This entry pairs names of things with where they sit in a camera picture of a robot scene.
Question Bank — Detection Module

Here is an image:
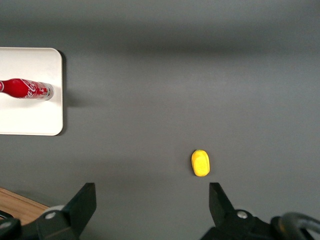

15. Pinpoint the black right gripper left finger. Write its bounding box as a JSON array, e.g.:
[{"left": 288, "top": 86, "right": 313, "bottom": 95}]
[{"left": 36, "top": 182, "right": 97, "bottom": 240}]

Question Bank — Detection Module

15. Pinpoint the yellow lemon toy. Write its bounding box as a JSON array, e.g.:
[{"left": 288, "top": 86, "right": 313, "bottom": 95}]
[{"left": 191, "top": 149, "right": 211, "bottom": 177}]

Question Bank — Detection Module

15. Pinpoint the wooden drawer cabinet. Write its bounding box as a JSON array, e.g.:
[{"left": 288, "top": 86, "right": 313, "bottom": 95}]
[{"left": 0, "top": 187, "right": 52, "bottom": 227}]

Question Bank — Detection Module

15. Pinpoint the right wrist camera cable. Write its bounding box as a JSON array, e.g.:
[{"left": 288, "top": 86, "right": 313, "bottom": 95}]
[{"left": 271, "top": 211, "right": 320, "bottom": 240}]

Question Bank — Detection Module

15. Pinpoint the beige plastic tray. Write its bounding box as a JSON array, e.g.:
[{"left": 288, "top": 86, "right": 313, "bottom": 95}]
[{"left": 0, "top": 47, "right": 64, "bottom": 137}]

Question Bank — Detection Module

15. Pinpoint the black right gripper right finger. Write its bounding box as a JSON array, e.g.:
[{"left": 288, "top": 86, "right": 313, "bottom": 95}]
[{"left": 201, "top": 182, "right": 276, "bottom": 240}]

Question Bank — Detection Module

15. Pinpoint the red coke bottle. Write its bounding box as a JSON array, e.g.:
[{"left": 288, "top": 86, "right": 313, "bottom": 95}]
[{"left": 0, "top": 77, "right": 55, "bottom": 101}]

